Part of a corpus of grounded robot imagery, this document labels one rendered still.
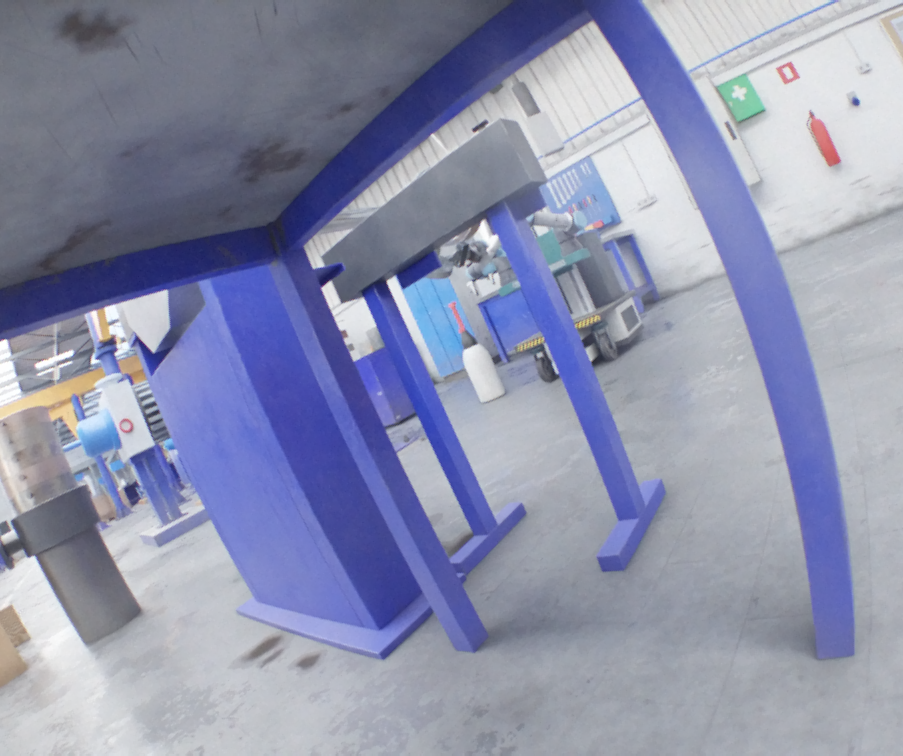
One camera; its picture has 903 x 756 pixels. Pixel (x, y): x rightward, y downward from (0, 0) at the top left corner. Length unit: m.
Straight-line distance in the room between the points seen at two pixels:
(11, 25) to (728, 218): 0.57
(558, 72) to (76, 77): 6.20
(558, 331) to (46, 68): 0.88
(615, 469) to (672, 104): 0.74
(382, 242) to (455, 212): 0.22
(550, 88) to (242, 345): 5.75
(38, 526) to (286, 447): 1.65
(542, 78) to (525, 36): 6.00
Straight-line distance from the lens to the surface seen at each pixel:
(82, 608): 2.54
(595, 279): 3.55
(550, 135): 1.51
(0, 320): 0.71
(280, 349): 1.09
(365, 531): 1.12
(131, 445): 4.80
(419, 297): 7.11
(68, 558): 2.50
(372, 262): 1.20
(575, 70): 6.39
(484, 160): 0.99
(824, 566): 0.60
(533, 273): 0.97
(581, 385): 0.98
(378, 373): 4.85
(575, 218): 3.12
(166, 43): 0.44
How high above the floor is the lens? 0.52
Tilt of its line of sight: 4 degrees down
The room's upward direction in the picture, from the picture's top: 24 degrees counter-clockwise
